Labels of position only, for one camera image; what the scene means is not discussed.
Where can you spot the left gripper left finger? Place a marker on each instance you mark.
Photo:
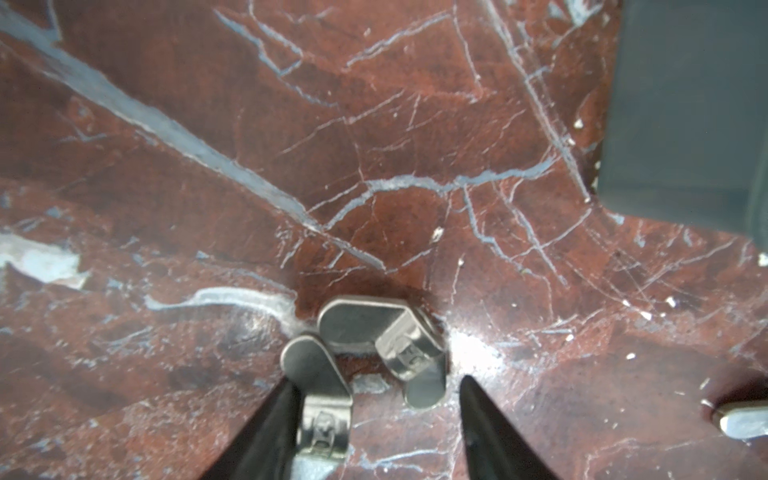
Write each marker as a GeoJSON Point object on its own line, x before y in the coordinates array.
{"type": "Point", "coordinates": [266, 445]}

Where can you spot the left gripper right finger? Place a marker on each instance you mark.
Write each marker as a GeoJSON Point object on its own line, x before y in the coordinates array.
{"type": "Point", "coordinates": [494, 449]}

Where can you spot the grey compartment organizer box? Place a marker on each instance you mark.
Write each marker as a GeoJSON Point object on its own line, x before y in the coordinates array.
{"type": "Point", "coordinates": [686, 132]}

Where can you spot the silver wing nut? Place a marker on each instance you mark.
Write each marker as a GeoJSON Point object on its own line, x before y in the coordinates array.
{"type": "Point", "coordinates": [406, 340]}
{"type": "Point", "coordinates": [325, 416]}
{"type": "Point", "coordinates": [742, 420]}

